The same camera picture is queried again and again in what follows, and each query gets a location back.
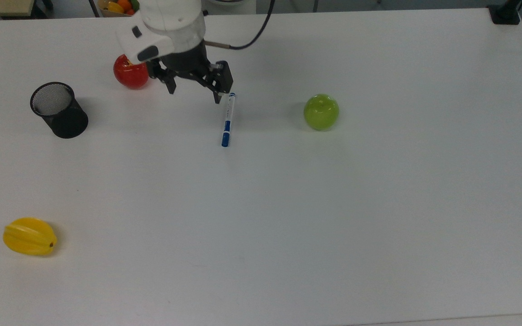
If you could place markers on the basket of toy fruit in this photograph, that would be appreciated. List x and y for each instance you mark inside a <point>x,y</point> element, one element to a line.
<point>118,7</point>

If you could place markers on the green toy apple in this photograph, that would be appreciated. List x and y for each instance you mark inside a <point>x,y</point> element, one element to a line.
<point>321,112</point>

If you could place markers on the wooden side table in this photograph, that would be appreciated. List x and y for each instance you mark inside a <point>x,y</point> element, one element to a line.
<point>0,7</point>

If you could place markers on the black mesh pen cup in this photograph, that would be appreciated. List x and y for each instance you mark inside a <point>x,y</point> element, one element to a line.
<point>64,120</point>

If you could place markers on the blue white marker pen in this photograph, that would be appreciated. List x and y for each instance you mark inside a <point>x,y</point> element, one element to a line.
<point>228,120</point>

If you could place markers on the red toy apple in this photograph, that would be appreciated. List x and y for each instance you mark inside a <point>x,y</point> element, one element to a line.
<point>129,77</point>

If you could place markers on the yellow toy starfruit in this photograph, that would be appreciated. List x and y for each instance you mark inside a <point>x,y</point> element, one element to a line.
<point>30,237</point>

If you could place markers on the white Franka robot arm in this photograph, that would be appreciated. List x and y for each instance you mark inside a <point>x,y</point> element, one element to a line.
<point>175,22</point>

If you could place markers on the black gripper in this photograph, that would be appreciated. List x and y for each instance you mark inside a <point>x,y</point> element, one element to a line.
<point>188,65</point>

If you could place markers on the black stand base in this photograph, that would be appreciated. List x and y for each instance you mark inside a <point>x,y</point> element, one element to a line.
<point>505,16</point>

